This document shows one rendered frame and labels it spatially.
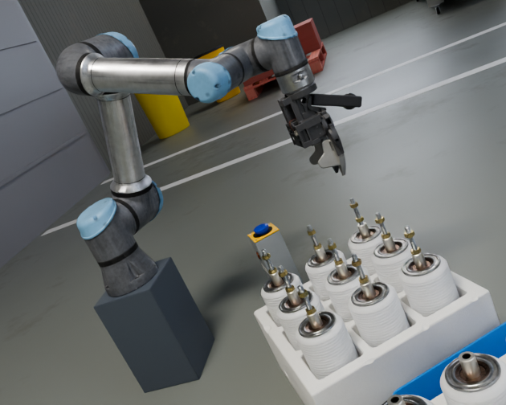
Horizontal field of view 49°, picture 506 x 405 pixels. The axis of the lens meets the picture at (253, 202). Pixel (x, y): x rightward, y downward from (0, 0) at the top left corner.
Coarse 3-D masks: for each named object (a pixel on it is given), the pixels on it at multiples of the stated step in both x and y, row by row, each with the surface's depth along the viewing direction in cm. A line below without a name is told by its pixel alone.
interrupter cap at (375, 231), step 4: (372, 228) 133; (376, 228) 132; (380, 228) 131; (356, 232) 134; (372, 232) 132; (376, 232) 130; (380, 232) 129; (352, 236) 133; (356, 236) 133; (360, 236) 132; (368, 236) 130; (372, 236) 129; (376, 236) 128; (352, 240) 131; (356, 240) 131; (360, 240) 130; (364, 240) 129; (368, 240) 128
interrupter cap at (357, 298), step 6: (372, 282) 111; (378, 282) 110; (360, 288) 111; (378, 288) 108; (384, 288) 107; (354, 294) 110; (360, 294) 109; (378, 294) 106; (384, 294) 105; (354, 300) 108; (360, 300) 107; (366, 300) 106; (372, 300) 105; (378, 300) 104; (360, 306) 105
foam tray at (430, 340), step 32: (480, 288) 107; (352, 320) 115; (416, 320) 107; (448, 320) 104; (480, 320) 106; (288, 352) 115; (384, 352) 102; (416, 352) 104; (448, 352) 106; (320, 384) 101; (352, 384) 101; (384, 384) 103
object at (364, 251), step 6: (372, 240) 128; (378, 240) 128; (354, 246) 130; (360, 246) 129; (366, 246) 128; (372, 246) 127; (354, 252) 130; (360, 252) 129; (366, 252) 128; (372, 252) 128; (360, 258) 130; (366, 258) 129; (366, 264) 130; (372, 264) 129; (372, 270) 130
